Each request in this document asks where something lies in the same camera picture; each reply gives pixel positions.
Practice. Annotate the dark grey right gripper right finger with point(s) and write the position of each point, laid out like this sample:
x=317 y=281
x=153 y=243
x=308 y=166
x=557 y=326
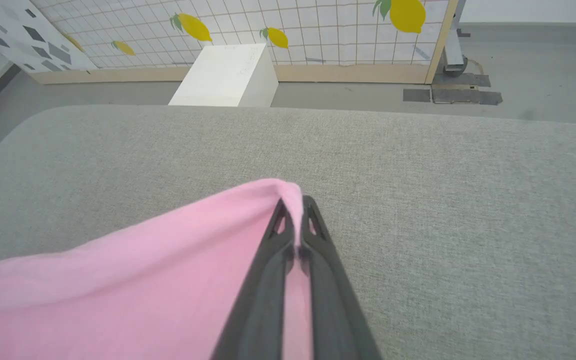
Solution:
x=335 y=310

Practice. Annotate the white box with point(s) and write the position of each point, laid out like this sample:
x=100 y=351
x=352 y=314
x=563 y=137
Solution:
x=223 y=75

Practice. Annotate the lemon print grid panel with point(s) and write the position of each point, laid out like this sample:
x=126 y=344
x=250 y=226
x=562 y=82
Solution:
x=328 y=30

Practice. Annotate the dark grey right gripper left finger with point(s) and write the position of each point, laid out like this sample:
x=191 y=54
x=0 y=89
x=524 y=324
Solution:
x=260 y=305

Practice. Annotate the grey shapes patterned white panel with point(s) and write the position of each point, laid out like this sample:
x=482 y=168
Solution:
x=13 y=35

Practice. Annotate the grey fabric sofa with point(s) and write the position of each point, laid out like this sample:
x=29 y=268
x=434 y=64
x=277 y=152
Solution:
x=443 y=190

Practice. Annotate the pink garment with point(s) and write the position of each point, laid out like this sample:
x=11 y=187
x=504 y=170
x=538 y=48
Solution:
x=143 y=290

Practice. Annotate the dark grey floor tape patch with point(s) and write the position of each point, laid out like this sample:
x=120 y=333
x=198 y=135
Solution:
x=468 y=96
x=416 y=95
x=460 y=80

